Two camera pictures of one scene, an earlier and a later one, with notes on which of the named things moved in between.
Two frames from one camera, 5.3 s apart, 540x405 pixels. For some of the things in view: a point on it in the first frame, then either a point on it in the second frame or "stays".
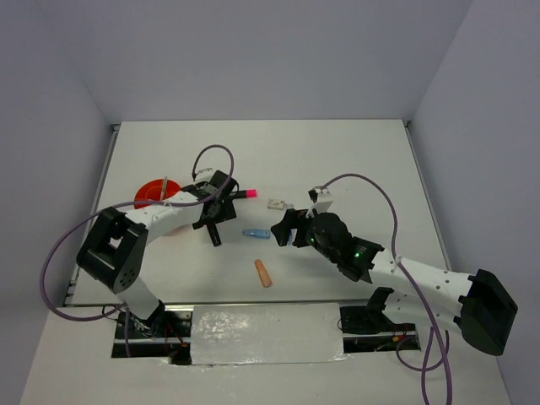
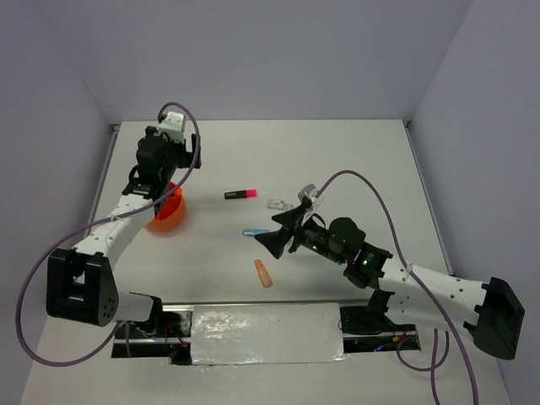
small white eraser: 276,205 stays
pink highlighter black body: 248,193 stays
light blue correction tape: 256,233 stays
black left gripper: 226,213 to 187,157
